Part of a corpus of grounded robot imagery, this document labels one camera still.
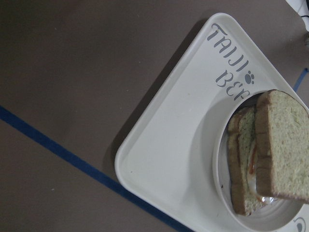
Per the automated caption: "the bread slice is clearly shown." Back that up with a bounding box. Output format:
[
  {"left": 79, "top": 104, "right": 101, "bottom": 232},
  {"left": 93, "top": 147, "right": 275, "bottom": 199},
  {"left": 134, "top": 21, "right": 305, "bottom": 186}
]
[
  {"left": 227, "top": 106, "right": 265, "bottom": 216},
  {"left": 255, "top": 89, "right": 309, "bottom": 203}
]

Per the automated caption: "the white round plate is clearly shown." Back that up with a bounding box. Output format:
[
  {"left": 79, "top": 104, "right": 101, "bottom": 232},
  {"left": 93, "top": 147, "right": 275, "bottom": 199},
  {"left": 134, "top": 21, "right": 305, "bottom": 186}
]
[{"left": 212, "top": 91, "right": 309, "bottom": 232}]

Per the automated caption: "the cream bear tray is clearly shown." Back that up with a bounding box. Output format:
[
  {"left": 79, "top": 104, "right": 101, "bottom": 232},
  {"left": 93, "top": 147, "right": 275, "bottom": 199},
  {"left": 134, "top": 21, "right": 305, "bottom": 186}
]
[{"left": 115, "top": 13, "right": 296, "bottom": 232}]

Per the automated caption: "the fried egg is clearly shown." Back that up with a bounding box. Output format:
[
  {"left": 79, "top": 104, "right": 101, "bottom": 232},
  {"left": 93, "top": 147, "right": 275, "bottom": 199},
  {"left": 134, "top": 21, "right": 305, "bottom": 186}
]
[{"left": 246, "top": 139, "right": 262, "bottom": 202}]

